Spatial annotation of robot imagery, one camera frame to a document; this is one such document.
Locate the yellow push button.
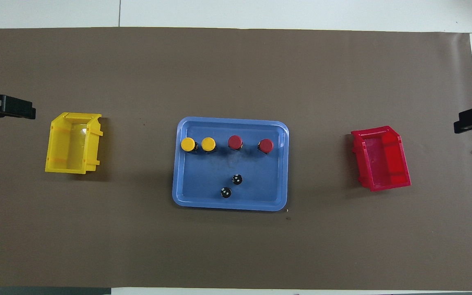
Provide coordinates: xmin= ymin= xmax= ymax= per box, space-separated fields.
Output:
xmin=200 ymin=137 xmax=218 ymax=154
xmin=180 ymin=137 xmax=199 ymax=155

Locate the red push button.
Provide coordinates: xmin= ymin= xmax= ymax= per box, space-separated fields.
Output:
xmin=227 ymin=135 xmax=245 ymax=151
xmin=257 ymin=138 xmax=275 ymax=155

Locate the yellow plastic bin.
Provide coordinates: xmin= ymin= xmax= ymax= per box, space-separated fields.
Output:
xmin=45 ymin=112 xmax=104 ymax=175

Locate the red plastic bin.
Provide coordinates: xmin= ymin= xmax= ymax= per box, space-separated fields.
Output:
xmin=350 ymin=125 xmax=411 ymax=192

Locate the blue plastic tray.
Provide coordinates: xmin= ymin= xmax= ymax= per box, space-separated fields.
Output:
xmin=172 ymin=117 xmax=290 ymax=212

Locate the brown table mat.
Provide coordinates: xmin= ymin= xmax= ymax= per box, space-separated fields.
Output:
xmin=0 ymin=27 xmax=472 ymax=290

